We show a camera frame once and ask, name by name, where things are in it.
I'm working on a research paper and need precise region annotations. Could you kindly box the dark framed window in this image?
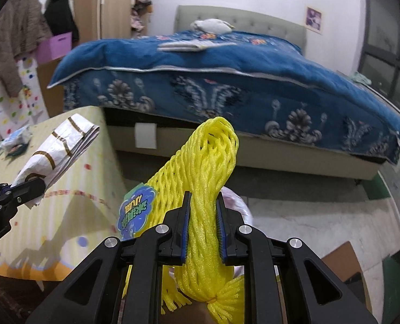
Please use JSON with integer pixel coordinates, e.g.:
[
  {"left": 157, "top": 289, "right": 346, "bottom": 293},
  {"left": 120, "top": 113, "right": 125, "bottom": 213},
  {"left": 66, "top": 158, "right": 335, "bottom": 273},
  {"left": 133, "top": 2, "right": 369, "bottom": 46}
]
[{"left": 357, "top": 0, "right": 400, "bottom": 125}]

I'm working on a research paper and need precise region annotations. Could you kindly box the pale pink trash bag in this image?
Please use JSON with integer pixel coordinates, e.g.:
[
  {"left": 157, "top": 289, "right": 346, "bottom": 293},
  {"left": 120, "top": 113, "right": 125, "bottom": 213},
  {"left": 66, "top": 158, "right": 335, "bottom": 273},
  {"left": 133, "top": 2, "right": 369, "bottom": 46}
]
[{"left": 222, "top": 187, "right": 253, "bottom": 225}]

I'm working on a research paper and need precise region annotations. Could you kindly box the white gold striped plastic bag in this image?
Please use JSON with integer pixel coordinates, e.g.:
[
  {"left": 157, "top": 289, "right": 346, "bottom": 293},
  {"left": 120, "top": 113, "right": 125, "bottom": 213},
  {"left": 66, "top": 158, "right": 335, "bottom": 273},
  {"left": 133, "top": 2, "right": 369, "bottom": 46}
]
[{"left": 10, "top": 115, "right": 101, "bottom": 206}]

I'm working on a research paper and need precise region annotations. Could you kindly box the white pillow on bed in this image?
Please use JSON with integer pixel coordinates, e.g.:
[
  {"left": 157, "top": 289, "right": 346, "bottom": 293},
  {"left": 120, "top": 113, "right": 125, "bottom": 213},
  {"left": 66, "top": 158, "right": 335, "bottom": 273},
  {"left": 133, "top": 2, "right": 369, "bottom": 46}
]
[{"left": 190, "top": 18, "right": 235, "bottom": 34}]

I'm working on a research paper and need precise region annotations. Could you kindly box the bed with blue blanket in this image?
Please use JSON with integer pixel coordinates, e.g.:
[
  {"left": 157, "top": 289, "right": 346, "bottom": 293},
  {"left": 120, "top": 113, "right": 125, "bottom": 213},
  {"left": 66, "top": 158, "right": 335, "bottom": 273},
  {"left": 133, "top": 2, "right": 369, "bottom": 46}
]
[{"left": 104, "top": 5, "right": 386, "bottom": 186}]

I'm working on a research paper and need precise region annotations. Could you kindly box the wooden drawer cabinet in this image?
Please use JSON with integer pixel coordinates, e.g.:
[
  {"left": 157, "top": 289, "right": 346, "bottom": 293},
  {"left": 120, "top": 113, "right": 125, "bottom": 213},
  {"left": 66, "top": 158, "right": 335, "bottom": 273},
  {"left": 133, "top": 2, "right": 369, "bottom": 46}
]
[{"left": 36, "top": 59, "right": 67, "bottom": 119}]

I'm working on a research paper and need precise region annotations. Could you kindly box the brown cardboard piece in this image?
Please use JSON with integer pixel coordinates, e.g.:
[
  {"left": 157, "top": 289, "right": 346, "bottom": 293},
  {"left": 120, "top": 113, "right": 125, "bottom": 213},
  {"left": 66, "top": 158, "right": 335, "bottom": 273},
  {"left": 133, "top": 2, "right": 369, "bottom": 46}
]
[{"left": 322, "top": 241, "right": 364, "bottom": 284}]

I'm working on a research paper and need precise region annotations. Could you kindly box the folded white paper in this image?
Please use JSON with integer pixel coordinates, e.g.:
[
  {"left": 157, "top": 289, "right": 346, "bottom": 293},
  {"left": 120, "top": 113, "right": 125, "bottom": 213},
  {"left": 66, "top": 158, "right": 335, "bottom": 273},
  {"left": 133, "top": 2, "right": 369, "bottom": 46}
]
[{"left": 157, "top": 39, "right": 238, "bottom": 53}]

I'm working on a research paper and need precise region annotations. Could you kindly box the blue patterned blanket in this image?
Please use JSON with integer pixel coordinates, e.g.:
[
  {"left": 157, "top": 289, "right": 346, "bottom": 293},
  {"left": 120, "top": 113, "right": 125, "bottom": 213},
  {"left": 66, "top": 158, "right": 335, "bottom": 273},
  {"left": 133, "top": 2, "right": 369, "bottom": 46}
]
[{"left": 47, "top": 30, "right": 400, "bottom": 165}]

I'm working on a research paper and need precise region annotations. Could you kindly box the wooden wardrobe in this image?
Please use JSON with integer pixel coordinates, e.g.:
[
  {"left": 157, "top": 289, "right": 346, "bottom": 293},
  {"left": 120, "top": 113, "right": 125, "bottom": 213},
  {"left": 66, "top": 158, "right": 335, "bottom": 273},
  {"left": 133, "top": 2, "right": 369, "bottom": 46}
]
[{"left": 70, "top": 0, "right": 153, "bottom": 44}]

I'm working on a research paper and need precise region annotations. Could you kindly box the clear wrapper white label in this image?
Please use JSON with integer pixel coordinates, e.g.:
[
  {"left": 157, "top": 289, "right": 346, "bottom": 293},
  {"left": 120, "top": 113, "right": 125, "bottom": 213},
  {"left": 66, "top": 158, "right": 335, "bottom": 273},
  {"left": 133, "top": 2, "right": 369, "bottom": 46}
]
[{"left": 0, "top": 124, "right": 35, "bottom": 158}]

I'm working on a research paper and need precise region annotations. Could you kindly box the teal cloth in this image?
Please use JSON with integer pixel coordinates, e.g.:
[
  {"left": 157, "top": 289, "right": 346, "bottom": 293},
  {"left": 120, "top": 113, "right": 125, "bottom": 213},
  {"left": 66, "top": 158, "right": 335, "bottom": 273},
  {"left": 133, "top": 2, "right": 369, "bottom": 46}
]
[{"left": 350, "top": 71, "right": 372, "bottom": 85}]

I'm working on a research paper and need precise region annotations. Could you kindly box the white paper sheet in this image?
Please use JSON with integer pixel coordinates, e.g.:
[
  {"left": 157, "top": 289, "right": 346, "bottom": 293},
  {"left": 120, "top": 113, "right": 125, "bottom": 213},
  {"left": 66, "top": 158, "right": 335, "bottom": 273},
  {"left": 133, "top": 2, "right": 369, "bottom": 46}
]
[{"left": 135, "top": 123, "right": 157, "bottom": 149}]

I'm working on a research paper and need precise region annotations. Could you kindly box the yellow striped tablecloth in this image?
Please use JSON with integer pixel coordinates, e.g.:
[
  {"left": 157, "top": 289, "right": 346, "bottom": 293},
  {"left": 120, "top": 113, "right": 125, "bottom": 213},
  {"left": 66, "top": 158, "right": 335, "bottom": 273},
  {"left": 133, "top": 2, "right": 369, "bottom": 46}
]
[{"left": 0, "top": 106, "right": 128, "bottom": 282}]

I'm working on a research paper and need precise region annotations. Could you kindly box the purple storage box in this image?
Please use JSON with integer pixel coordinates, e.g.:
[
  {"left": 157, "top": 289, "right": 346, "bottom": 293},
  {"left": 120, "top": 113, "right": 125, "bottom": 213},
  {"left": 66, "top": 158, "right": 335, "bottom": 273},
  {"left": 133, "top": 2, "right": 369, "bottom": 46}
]
[{"left": 34, "top": 31, "right": 73, "bottom": 65}]

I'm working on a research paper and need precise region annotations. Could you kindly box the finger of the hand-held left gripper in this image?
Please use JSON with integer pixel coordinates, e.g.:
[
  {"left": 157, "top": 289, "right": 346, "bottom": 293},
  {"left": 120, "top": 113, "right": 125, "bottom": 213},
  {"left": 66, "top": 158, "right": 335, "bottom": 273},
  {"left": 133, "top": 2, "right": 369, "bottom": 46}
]
[{"left": 0, "top": 178, "right": 47, "bottom": 210}]

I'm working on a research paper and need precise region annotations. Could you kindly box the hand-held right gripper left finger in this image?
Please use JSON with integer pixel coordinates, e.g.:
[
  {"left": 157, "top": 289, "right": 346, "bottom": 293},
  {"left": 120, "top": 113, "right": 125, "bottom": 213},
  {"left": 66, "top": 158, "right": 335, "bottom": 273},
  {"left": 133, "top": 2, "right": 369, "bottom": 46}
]
[{"left": 26, "top": 192, "right": 192, "bottom": 324}]

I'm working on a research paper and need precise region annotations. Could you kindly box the small purple wall picture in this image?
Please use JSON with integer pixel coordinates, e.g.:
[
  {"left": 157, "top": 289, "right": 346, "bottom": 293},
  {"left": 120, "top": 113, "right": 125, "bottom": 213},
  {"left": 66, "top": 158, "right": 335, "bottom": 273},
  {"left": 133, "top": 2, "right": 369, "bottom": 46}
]
[{"left": 305, "top": 6, "right": 323, "bottom": 35}]

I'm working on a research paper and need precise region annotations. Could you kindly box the white polka dot cloth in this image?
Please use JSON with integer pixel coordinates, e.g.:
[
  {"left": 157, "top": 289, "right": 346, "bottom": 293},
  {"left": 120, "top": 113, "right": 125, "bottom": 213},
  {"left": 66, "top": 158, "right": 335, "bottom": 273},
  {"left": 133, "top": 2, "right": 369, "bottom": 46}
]
[{"left": 0, "top": 37, "right": 50, "bottom": 139}]

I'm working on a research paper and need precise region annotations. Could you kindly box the brown quilted jacket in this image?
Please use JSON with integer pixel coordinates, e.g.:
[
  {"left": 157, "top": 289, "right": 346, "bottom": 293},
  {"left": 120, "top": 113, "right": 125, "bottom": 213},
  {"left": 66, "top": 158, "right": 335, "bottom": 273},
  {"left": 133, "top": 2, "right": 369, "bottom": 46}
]
[{"left": 0, "top": 0, "right": 54, "bottom": 98}]

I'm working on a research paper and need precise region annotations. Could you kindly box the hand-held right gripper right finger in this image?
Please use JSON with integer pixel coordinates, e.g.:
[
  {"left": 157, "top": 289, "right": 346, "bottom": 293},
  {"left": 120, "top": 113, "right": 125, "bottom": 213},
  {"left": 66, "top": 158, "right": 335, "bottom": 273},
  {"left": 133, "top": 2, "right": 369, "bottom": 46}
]
[{"left": 216, "top": 191, "right": 378, "bottom": 324}]

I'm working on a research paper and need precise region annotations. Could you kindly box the black jacket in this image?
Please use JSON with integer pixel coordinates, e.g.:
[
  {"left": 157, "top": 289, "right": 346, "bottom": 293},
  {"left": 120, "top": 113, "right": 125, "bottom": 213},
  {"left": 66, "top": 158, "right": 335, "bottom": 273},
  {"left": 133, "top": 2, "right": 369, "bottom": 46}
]
[{"left": 44, "top": 0, "right": 79, "bottom": 46}]

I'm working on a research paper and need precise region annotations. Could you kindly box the green floor mat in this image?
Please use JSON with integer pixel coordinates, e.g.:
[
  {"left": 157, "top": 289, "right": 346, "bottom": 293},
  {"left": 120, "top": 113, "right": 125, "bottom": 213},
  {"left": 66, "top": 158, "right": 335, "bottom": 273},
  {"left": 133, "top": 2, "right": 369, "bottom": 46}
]
[{"left": 362, "top": 170, "right": 395, "bottom": 200}]

